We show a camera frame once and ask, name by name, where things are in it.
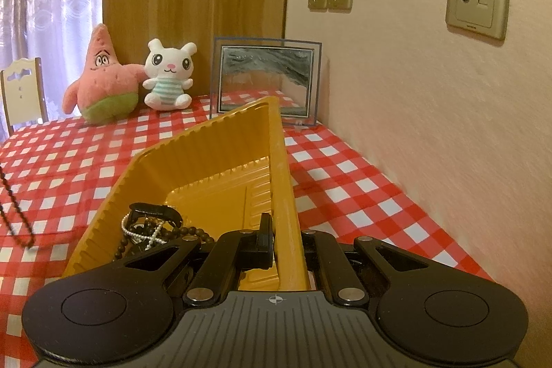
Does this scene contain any white bunny plush toy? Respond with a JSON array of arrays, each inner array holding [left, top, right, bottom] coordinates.
[[142, 38, 197, 111]]

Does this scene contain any white wooden chair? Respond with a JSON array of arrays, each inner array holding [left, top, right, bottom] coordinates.
[[1, 58, 49, 136]]

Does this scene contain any red checkered tablecloth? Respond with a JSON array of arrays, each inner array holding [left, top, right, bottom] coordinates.
[[1, 97, 484, 367]]

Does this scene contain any pink starfish plush toy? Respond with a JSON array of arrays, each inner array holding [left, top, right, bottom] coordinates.
[[62, 23, 147, 125]]

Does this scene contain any dark beaded necklace pile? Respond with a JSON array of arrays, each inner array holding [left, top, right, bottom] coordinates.
[[0, 164, 37, 249]]

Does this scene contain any brown wooden bead necklace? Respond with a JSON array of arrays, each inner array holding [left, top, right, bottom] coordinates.
[[112, 222, 216, 263]]

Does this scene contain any wall network socket plate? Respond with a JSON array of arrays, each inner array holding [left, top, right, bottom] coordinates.
[[444, 0, 512, 41]]

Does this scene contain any yellow plastic tray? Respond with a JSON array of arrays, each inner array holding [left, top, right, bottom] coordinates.
[[63, 96, 310, 291]]

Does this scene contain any black strap wristwatch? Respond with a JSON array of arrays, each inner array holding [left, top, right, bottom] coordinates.
[[126, 203, 183, 228]]

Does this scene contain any glass sand art frame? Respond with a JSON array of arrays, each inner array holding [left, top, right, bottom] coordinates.
[[209, 37, 323, 127]]

